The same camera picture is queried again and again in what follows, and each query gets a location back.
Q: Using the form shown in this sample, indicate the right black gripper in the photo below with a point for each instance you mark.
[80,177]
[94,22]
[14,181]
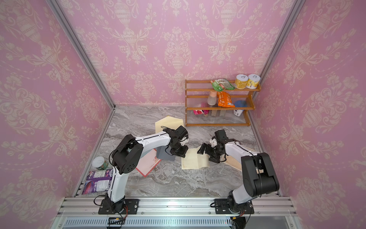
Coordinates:
[216,159]

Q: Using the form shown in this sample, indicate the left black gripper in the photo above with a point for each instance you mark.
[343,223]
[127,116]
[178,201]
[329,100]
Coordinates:
[182,153]

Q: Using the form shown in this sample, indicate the cream letter paper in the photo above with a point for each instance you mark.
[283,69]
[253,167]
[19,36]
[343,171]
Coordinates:
[193,160]

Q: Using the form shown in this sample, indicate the grey envelope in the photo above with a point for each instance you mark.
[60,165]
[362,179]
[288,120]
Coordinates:
[163,153]

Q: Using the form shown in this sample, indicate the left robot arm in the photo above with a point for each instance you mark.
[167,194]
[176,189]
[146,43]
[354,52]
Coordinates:
[127,155]

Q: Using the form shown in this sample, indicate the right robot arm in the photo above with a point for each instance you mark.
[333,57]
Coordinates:
[258,173]

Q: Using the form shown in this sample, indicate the tan bordered certificate paper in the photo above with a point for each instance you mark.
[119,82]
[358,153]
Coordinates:
[233,163]

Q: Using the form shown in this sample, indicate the cream yellow envelope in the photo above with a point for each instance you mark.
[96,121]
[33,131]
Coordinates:
[169,122]

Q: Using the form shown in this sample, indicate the red bordered pink card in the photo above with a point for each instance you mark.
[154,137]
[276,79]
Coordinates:
[147,163]

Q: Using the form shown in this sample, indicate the magenta pink item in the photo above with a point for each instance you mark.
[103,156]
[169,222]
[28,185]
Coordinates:
[202,111]

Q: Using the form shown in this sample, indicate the wooden three-tier shelf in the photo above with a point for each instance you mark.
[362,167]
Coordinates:
[197,92]

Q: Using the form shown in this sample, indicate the white cup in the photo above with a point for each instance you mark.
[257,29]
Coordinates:
[238,113]

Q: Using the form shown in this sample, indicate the pink beige bottle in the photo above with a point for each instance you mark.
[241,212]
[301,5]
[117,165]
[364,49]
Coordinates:
[212,98]

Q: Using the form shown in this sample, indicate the orange snack bag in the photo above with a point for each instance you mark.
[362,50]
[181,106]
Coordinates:
[224,100]

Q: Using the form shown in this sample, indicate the blue cloth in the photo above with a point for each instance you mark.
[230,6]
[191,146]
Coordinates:
[240,103]

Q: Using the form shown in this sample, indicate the green snack packet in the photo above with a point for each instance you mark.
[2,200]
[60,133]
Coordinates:
[222,84]

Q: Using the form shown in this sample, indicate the yellow can left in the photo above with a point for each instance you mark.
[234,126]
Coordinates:
[241,81]

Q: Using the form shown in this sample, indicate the yellow can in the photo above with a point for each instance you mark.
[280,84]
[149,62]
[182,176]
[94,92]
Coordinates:
[241,81]
[253,81]

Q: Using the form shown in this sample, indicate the yellow can right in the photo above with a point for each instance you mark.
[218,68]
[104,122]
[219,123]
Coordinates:
[253,81]

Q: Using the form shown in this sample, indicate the green white can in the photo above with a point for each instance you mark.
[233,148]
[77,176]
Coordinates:
[99,163]

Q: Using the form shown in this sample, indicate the purple snack bag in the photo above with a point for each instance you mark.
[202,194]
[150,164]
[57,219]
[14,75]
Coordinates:
[98,181]

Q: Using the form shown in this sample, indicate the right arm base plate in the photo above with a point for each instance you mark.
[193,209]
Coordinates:
[228,206]

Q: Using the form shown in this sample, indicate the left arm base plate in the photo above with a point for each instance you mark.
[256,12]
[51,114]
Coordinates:
[124,206]

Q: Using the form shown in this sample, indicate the aluminium front rail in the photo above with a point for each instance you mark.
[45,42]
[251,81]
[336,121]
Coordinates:
[177,213]

